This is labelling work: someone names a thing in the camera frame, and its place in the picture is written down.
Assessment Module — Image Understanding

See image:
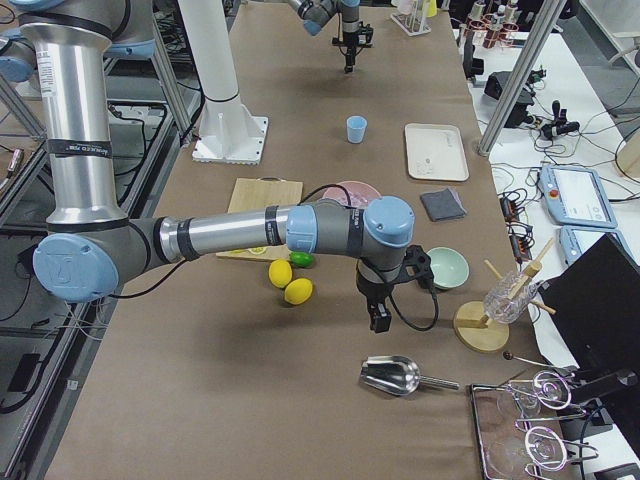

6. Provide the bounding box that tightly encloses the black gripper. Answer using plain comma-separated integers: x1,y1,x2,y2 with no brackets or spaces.
356,245,432,334
332,20,374,73

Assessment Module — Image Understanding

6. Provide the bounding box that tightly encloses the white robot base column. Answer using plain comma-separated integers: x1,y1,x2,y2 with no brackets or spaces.
178,0,269,166

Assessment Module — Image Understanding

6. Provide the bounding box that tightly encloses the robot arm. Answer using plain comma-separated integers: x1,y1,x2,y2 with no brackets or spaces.
287,0,374,74
16,1,434,333

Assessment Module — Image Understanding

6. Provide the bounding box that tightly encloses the steel ice scoop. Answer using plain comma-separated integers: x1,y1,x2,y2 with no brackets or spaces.
359,355,460,396

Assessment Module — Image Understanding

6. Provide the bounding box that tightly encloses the pink cup in rack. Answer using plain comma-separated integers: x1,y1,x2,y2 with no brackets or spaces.
397,0,416,15

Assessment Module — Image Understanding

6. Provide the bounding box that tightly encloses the blue plastic cup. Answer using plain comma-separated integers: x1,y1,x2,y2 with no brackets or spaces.
346,115,368,144

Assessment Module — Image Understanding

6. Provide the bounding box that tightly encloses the yellow cup in rack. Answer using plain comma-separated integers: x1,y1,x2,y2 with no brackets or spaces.
422,0,438,18

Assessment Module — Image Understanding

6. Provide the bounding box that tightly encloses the wooden cup stand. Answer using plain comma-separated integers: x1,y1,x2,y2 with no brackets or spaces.
453,238,556,353

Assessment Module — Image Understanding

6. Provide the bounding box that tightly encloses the pink bowl of ice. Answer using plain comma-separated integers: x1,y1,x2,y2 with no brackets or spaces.
323,180,381,209

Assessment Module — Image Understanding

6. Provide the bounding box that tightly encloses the mint green bowl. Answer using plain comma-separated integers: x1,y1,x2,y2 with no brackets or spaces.
427,247,470,290

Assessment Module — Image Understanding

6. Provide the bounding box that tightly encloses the yellow lemon near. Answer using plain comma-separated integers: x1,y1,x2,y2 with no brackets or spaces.
284,278,314,305

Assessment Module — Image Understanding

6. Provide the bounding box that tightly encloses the yellow lemon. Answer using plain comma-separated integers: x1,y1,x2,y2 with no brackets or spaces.
268,259,293,289
284,278,314,305

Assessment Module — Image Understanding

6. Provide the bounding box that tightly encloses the green lime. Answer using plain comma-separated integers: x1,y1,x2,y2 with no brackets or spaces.
289,251,315,268

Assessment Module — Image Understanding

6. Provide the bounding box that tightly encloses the yellow lemon far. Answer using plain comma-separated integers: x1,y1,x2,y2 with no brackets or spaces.
268,259,293,289

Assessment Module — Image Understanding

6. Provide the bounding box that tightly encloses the cream rabbit tray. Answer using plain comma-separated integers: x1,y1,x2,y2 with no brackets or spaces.
404,123,469,182

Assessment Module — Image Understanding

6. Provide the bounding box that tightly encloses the grey folded cloth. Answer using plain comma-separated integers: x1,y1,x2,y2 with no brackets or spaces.
420,187,467,222

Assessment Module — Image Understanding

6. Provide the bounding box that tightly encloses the clear glass on stand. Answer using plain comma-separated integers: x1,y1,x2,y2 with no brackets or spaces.
483,271,537,324

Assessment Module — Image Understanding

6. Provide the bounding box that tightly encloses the wooden cutting board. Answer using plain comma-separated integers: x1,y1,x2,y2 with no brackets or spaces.
216,178,303,262

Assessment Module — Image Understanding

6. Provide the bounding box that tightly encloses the black glass tray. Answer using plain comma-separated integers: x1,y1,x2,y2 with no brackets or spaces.
469,372,599,479

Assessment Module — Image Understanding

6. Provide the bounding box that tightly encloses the teach pendant lower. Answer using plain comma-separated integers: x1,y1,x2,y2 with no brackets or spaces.
559,225,621,266

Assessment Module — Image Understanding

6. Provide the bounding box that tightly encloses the teach pendant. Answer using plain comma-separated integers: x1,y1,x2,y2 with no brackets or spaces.
539,165,618,229
559,225,621,266

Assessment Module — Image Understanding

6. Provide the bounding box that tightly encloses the black monitor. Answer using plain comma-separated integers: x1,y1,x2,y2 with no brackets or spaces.
540,234,639,373

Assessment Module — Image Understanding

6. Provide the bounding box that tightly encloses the teach pendant upper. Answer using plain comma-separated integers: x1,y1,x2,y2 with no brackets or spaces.
539,165,618,229

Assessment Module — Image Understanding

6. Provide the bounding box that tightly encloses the white wire cup rack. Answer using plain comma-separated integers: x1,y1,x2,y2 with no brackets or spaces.
390,0,431,36

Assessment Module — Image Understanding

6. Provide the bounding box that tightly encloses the aluminium frame post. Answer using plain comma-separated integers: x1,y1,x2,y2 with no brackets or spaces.
478,0,566,157

